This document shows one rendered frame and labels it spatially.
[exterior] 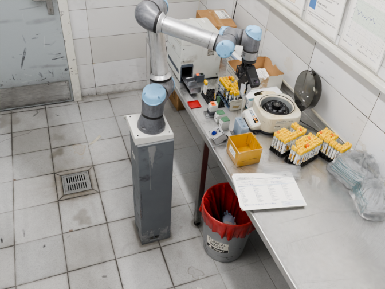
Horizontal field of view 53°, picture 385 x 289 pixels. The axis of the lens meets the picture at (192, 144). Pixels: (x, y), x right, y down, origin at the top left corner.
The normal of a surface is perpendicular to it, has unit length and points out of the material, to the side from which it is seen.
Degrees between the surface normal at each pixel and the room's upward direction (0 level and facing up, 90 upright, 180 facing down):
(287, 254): 0
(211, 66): 90
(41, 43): 90
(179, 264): 0
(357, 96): 90
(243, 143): 90
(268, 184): 1
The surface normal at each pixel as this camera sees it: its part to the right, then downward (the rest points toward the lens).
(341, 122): -0.94, 0.18
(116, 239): 0.06, -0.75
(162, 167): 0.34, 0.63
